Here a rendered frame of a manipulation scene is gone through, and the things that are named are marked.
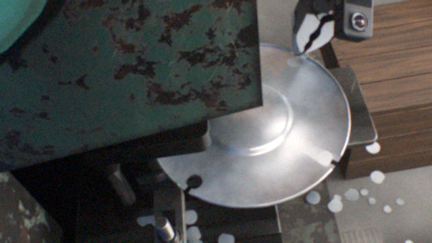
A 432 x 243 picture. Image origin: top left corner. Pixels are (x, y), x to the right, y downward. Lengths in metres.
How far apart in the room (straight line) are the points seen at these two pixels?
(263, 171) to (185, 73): 0.35
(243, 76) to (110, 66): 0.09
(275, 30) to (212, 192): 1.36
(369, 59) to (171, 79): 1.08
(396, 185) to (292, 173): 0.94
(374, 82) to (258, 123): 0.68
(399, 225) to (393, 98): 0.40
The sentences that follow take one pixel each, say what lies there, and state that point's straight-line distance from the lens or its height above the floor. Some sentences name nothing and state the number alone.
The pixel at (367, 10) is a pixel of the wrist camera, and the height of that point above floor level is 0.91.
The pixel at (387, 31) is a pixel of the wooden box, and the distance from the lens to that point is 1.46.
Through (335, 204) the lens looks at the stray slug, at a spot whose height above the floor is 0.65.
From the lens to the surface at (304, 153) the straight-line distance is 0.66.
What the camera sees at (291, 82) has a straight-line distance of 0.74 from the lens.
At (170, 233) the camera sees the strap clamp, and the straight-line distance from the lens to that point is 0.62.
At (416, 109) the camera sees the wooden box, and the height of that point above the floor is 0.33.
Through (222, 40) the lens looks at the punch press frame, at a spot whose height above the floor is 1.13.
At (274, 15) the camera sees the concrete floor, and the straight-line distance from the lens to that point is 2.00.
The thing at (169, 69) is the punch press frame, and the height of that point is 1.11.
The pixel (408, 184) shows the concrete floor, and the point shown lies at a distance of 1.57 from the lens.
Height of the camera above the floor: 1.35
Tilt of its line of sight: 54 degrees down
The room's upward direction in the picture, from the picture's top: 10 degrees counter-clockwise
